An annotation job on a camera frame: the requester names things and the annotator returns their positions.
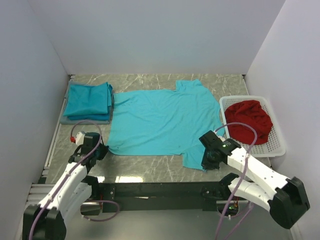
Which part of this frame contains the red t-shirt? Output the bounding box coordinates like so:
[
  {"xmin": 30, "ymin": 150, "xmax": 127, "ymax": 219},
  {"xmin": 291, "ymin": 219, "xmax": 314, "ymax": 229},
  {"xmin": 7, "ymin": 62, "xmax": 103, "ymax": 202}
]
[{"xmin": 224, "ymin": 100, "xmax": 273, "ymax": 145}]

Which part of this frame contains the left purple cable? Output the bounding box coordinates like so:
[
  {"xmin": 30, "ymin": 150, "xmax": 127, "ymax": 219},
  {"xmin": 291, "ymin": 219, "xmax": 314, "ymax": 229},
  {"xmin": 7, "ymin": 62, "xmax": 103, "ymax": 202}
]
[{"xmin": 27, "ymin": 120, "xmax": 103, "ymax": 240}]

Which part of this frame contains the folded grey t-shirt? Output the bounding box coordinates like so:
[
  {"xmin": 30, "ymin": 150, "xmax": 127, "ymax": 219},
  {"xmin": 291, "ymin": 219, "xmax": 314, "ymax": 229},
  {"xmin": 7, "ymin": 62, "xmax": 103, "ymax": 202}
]
[{"xmin": 59, "ymin": 79, "xmax": 116, "ymax": 125}]

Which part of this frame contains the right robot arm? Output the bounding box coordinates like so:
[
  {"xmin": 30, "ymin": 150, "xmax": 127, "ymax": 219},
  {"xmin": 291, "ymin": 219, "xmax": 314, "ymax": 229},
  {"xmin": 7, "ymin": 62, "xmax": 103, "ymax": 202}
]
[{"xmin": 199, "ymin": 130, "xmax": 310, "ymax": 229}]

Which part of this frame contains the black base beam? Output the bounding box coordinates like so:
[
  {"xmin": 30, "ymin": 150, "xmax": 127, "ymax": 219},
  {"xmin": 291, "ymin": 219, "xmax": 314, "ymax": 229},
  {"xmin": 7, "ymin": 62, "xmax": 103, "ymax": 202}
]
[{"xmin": 80, "ymin": 181, "xmax": 231, "ymax": 216}]

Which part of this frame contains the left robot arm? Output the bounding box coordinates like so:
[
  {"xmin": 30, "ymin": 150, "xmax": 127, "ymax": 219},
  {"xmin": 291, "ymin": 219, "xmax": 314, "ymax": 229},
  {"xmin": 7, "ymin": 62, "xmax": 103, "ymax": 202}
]
[{"xmin": 22, "ymin": 131, "xmax": 108, "ymax": 240}]

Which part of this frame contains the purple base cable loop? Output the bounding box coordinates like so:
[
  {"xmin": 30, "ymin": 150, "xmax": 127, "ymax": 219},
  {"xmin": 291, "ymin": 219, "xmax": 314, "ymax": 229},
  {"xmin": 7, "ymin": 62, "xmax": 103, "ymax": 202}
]
[{"xmin": 81, "ymin": 199, "xmax": 121, "ymax": 223}]

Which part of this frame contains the turquoise t-shirt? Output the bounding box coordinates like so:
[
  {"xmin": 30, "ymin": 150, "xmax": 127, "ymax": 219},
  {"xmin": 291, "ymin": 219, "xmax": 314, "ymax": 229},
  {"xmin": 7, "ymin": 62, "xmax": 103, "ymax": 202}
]
[{"xmin": 107, "ymin": 79, "xmax": 225, "ymax": 170}]

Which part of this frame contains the folded blue t-shirt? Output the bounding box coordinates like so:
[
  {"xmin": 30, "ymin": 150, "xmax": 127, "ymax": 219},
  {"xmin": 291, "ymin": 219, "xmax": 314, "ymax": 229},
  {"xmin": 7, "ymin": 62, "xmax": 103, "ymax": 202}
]
[{"xmin": 67, "ymin": 113, "xmax": 110, "ymax": 121}]

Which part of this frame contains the white plastic basket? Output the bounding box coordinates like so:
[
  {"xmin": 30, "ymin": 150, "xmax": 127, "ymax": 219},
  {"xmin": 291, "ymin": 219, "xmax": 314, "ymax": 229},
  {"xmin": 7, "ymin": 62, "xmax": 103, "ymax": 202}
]
[{"xmin": 219, "ymin": 95, "xmax": 286, "ymax": 158}]

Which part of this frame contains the folded teal t-shirt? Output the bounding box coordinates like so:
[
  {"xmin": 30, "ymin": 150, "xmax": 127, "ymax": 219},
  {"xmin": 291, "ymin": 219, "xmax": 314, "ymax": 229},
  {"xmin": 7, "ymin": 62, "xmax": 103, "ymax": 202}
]
[{"xmin": 62, "ymin": 81, "xmax": 114, "ymax": 118}]

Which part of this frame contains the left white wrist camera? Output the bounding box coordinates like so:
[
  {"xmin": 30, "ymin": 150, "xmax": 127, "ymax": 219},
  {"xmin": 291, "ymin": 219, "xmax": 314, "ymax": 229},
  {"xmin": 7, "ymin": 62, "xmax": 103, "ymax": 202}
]
[{"xmin": 70, "ymin": 131, "xmax": 86, "ymax": 146}]

